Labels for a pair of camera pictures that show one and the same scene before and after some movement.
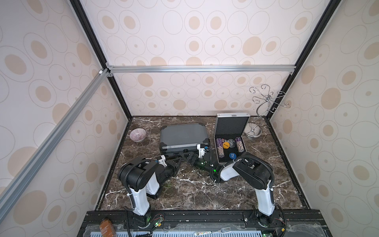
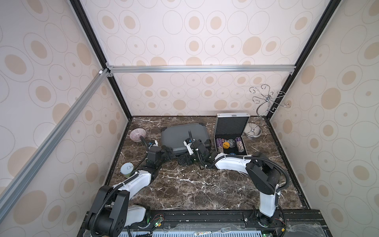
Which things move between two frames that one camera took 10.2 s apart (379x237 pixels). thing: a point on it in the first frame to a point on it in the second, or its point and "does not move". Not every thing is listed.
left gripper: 173,165 to 168,157
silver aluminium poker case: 229,128 does not move
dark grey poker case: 182,137 does not move
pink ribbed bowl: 137,135 does not move
